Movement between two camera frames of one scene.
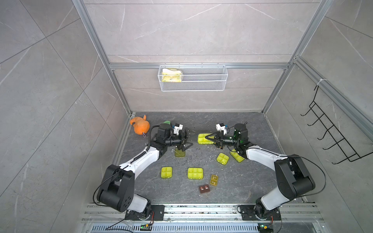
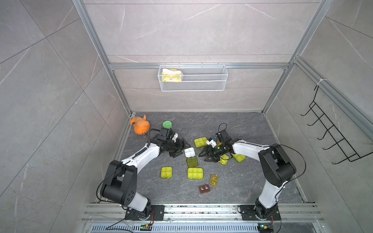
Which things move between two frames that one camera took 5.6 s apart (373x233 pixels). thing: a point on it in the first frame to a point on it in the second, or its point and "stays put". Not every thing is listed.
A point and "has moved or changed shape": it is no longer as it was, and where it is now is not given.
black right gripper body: x=227 y=141 to x=215 y=152
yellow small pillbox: x=214 y=179 stays put
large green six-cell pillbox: x=195 y=173 stays put
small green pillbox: x=222 y=158 stays put
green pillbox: x=202 y=140 has moved or changed shape
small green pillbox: x=166 y=172 stays put
